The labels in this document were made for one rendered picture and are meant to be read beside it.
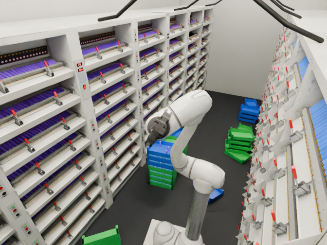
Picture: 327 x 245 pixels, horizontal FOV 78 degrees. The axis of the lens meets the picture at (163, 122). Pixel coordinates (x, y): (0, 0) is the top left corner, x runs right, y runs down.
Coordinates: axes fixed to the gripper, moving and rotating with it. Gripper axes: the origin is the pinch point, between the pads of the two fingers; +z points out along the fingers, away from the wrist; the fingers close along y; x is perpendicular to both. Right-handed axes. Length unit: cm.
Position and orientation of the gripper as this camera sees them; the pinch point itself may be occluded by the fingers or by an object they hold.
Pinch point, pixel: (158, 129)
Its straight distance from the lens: 48.9
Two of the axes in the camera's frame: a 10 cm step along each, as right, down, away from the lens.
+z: 0.3, -0.1, -10.0
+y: 5.3, -8.4, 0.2
